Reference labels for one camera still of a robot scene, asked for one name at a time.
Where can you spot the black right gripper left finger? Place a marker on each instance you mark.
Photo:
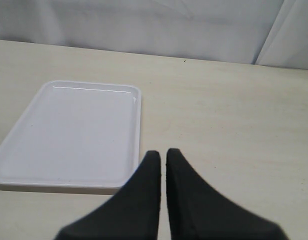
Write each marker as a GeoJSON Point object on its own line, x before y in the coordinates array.
{"type": "Point", "coordinates": [130, 214]}

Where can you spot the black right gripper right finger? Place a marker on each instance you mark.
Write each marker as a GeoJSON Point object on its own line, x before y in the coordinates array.
{"type": "Point", "coordinates": [197, 211]}

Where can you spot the white rectangular plastic tray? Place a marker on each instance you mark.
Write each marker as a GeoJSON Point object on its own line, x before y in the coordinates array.
{"type": "Point", "coordinates": [74, 135]}

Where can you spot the white backdrop curtain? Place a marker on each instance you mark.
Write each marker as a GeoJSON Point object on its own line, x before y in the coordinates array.
{"type": "Point", "coordinates": [259, 32]}

